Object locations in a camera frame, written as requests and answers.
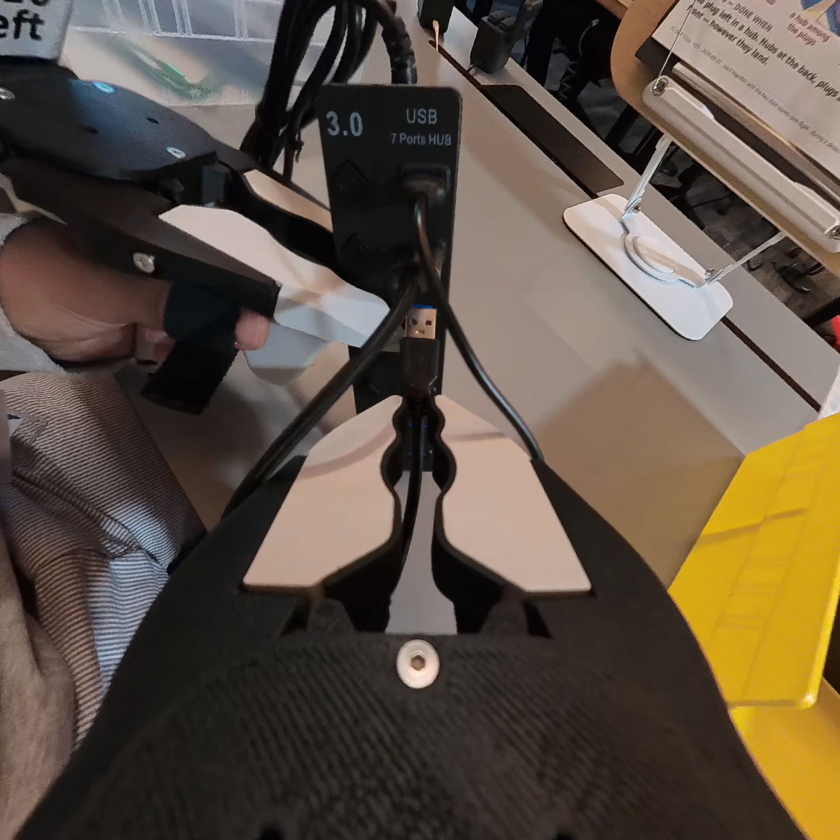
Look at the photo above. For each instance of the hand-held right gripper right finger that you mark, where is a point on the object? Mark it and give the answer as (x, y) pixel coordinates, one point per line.
(505, 518)

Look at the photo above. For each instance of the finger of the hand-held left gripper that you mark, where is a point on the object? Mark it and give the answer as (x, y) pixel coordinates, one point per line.
(282, 197)
(315, 295)

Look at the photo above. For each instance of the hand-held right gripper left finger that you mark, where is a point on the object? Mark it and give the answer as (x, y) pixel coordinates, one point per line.
(328, 505)

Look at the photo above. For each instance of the black USB hub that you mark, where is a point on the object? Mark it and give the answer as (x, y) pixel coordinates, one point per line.
(367, 170)

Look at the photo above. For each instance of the person's left forearm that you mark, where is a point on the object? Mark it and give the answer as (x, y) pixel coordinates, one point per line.
(13, 354)

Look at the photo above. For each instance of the grey desk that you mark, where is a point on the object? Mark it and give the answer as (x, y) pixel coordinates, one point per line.
(558, 367)

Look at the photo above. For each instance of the black desk slot cover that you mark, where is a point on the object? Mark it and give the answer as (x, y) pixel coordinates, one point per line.
(558, 141)

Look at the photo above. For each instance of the person's left hand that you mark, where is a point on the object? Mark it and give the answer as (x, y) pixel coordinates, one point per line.
(65, 302)

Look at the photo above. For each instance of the clear plastic divided bin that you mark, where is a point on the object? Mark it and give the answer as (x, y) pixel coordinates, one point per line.
(197, 26)

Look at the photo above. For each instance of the person's striped shirt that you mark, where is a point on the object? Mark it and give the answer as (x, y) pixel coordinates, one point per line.
(98, 492)

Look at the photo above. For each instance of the small black device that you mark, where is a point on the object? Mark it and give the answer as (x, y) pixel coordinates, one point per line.
(433, 13)

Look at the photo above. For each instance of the large black device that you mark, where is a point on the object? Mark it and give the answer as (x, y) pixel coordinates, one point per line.
(492, 39)

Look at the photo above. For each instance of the yellow plastic bin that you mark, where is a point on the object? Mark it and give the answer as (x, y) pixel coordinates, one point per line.
(774, 558)

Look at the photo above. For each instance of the white document stand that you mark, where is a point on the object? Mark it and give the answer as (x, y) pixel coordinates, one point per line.
(656, 289)

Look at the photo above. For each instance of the person's grey sweatshirt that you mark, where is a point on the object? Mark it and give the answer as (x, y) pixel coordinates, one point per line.
(26, 656)

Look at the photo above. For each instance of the printed instruction sheet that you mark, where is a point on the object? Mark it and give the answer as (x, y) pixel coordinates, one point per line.
(754, 65)

